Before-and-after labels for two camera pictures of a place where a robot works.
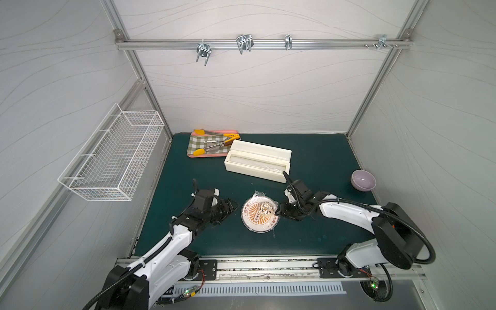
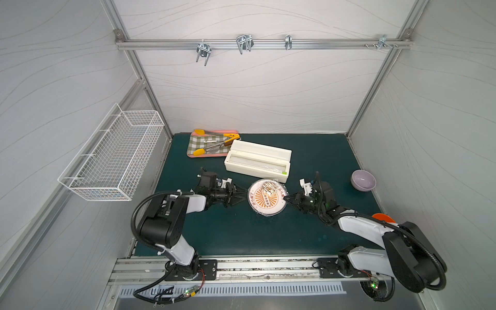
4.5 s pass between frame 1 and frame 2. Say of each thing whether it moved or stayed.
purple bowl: stayed
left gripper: moved
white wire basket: stayed
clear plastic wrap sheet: moved
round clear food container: moved
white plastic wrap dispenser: stayed
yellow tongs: stayed
